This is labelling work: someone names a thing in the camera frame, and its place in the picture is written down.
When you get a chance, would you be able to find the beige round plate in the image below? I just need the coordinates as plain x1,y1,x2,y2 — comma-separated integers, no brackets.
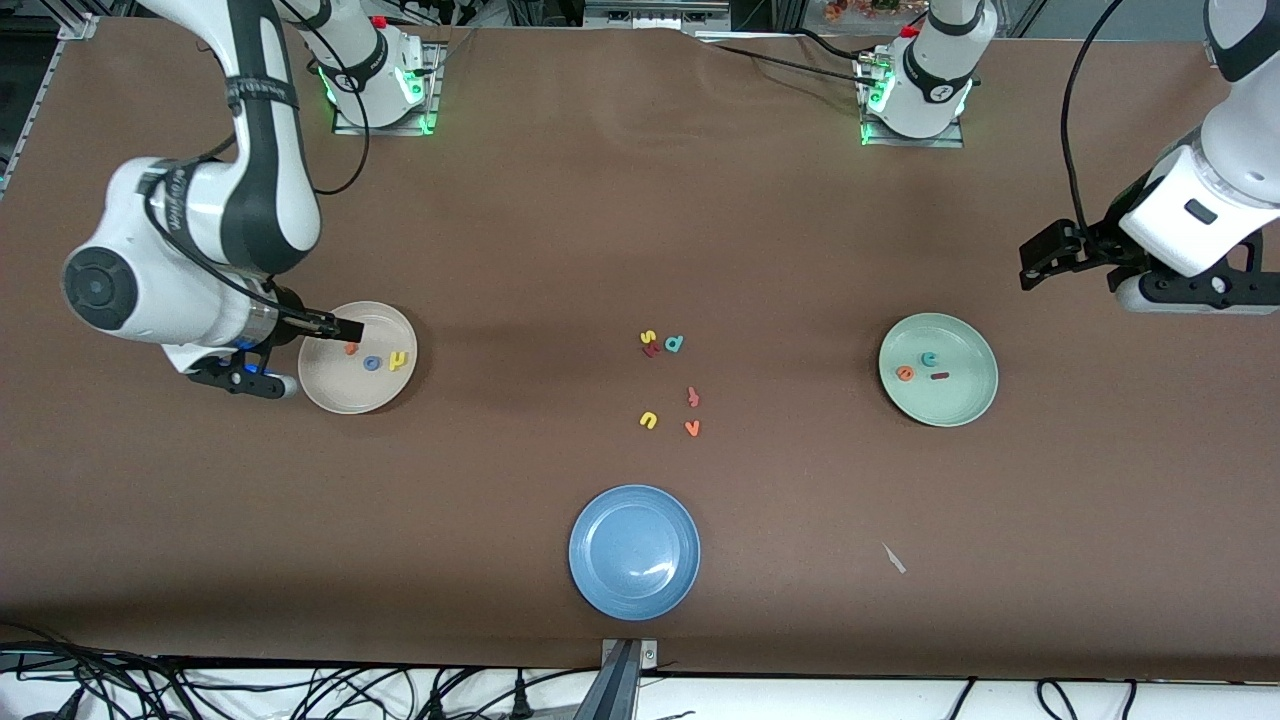
297,300,419,415

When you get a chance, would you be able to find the green round plate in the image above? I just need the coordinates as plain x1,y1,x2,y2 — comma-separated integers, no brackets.
878,312,1000,428

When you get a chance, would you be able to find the brown table cover sheet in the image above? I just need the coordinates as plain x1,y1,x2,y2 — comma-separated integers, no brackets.
0,15,1280,683

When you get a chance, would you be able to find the blue round plate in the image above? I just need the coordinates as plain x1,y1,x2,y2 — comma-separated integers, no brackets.
568,484,702,622

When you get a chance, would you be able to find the grey metal box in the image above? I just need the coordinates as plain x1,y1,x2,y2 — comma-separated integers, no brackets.
585,0,732,30

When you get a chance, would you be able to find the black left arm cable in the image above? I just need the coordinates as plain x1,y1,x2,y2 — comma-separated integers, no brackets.
1060,0,1129,236

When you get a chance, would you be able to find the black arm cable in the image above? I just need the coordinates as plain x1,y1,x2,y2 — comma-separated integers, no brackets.
140,0,373,311
1060,0,1129,236

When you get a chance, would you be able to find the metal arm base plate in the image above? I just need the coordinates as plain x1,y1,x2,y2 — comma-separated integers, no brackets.
333,40,444,137
858,50,967,150

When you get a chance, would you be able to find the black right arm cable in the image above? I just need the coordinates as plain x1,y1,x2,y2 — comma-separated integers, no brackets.
140,0,373,311

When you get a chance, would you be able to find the black table cable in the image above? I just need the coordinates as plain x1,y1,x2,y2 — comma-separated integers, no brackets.
700,40,873,87
785,28,881,63

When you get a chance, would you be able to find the aluminium frame profile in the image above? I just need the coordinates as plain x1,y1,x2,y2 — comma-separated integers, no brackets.
0,0,103,196

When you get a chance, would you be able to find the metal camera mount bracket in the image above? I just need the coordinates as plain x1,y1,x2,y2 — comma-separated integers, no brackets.
572,637,660,720

